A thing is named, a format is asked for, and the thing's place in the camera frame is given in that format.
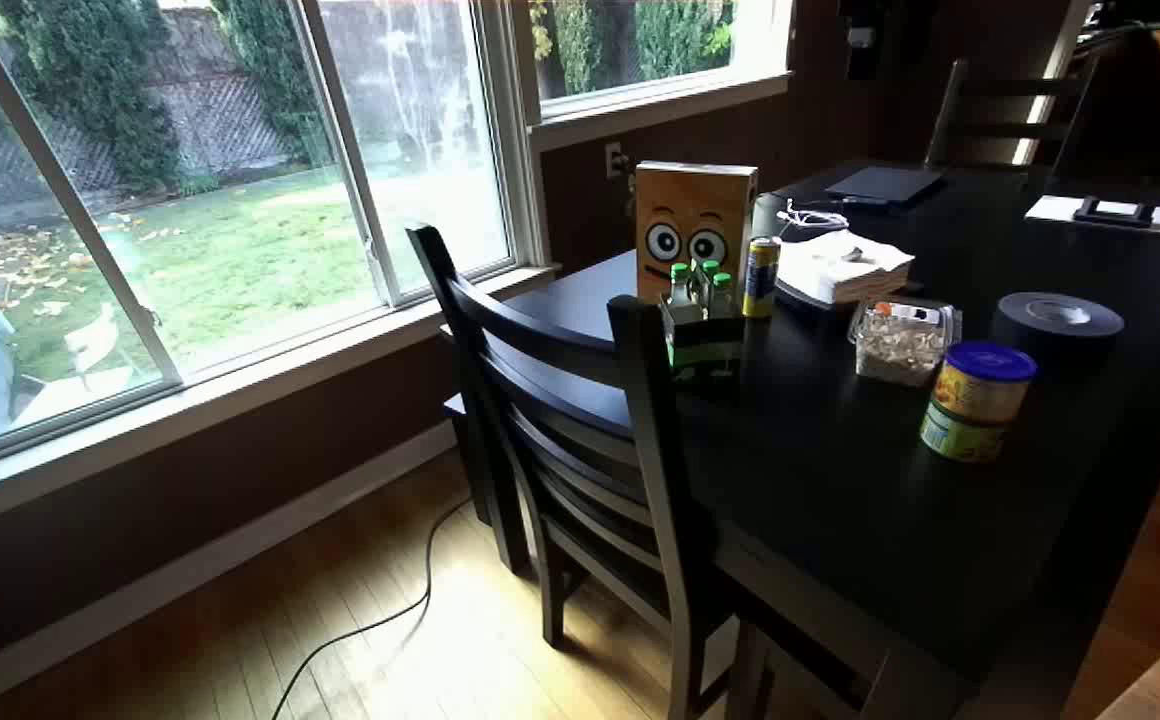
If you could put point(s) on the small green-capped clear bottle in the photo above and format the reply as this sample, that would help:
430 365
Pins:
683 292

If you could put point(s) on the dark green bottle box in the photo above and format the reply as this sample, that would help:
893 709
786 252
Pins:
706 349

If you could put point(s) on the dark wooden chair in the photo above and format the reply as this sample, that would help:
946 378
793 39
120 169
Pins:
1004 121
595 441

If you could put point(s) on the clear plastic food container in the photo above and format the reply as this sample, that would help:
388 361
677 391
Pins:
901 338

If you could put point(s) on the black laptop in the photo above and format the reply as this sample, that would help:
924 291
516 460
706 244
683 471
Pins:
886 184

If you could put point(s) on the blue-lid yellow jar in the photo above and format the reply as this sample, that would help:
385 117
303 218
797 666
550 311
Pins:
972 400

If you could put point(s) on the black round disc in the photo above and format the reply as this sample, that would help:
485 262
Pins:
1056 322

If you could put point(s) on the far dark wooden chair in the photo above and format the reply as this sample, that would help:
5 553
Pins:
1004 121

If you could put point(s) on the white papers with remote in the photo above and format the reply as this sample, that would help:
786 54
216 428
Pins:
1096 213

